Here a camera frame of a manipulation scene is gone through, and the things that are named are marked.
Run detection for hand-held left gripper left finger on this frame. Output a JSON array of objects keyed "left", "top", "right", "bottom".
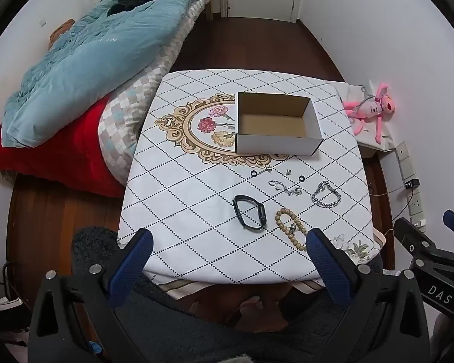
[{"left": 29, "top": 228, "right": 154, "bottom": 363}]

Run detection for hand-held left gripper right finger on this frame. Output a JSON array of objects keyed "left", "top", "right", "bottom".
[{"left": 306, "top": 228, "right": 430, "bottom": 363}]

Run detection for wooden bead bracelet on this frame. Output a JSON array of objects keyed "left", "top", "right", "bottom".
[{"left": 275, "top": 208, "right": 311, "bottom": 252}]

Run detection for thick silver chain bracelet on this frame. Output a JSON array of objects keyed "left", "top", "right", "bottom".
[{"left": 311, "top": 181, "right": 342, "bottom": 209}]

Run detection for black smart band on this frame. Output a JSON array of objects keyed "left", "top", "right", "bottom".
[{"left": 232, "top": 195, "right": 268, "bottom": 231}]

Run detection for thin silver chain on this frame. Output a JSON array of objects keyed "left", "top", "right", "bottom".
[{"left": 268, "top": 179, "right": 304, "bottom": 197}]

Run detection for white cardboard box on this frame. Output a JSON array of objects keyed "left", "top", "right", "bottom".
[{"left": 235, "top": 91, "right": 323, "bottom": 156}]

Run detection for person's bare foot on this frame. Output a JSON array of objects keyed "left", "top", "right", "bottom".
[{"left": 238, "top": 296, "right": 289, "bottom": 330}]

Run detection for white diamond pattern tablecloth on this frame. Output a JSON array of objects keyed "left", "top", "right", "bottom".
[{"left": 117, "top": 69, "right": 387, "bottom": 296}]

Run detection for person's dark fleece pants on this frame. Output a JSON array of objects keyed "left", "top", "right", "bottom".
[{"left": 71, "top": 226, "right": 403, "bottom": 363}]

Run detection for red blanket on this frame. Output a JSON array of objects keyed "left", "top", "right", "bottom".
[{"left": 0, "top": 94, "right": 128, "bottom": 199}]

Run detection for pink plush toy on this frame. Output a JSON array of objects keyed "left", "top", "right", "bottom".
[{"left": 342, "top": 82, "right": 396, "bottom": 145}]

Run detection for bed with blue blanket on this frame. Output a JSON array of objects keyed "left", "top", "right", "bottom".
[{"left": 97, "top": 0, "right": 213, "bottom": 176}]

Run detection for light blue duvet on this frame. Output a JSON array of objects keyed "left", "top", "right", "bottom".
[{"left": 2, "top": 0, "right": 222, "bottom": 148}]

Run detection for brown wooden headboard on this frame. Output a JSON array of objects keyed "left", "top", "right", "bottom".
[{"left": 48, "top": 19, "right": 77, "bottom": 51}]

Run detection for white wall socket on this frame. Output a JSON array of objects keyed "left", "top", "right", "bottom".
[{"left": 408, "top": 191, "right": 427, "bottom": 232}]

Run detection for thin charger cable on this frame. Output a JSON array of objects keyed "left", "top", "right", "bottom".
[{"left": 371, "top": 188, "right": 415, "bottom": 222}]

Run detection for wall switch panel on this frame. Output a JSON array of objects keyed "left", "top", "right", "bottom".
[{"left": 395, "top": 141, "right": 417, "bottom": 177}]

